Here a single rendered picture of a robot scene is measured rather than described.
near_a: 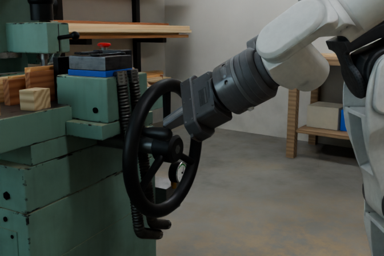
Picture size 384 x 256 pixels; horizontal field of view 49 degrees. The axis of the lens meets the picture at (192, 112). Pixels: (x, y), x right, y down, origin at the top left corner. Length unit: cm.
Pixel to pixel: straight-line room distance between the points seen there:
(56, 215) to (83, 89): 26
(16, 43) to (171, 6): 402
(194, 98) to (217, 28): 396
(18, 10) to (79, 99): 35
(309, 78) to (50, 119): 49
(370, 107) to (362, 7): 49
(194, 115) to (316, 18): 24
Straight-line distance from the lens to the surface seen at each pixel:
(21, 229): 90
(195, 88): 72
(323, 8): 61
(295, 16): 62
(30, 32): 105
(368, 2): 63
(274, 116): 441
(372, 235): 134
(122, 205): 110
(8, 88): 93
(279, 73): 64
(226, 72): 66
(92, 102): 87
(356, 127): 122
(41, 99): 87
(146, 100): 79
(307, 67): 65
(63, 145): 90
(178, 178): 119
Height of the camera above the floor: 105
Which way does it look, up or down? 11 degrees down
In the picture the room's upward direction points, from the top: straight up
